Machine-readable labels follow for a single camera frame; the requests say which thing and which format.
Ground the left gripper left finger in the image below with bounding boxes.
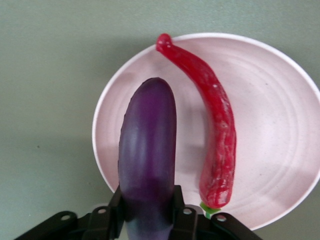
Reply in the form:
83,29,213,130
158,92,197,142
77,185,126,240

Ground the long purple eggplant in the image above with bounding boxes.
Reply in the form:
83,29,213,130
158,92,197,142
117,77,178,240

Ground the red chili pepper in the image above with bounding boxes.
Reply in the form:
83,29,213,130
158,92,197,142
156,33,237,219

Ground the pink plate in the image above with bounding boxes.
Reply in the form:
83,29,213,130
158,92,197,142
91,32,320,231

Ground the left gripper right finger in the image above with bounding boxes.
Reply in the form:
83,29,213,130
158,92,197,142
169,184,200,240

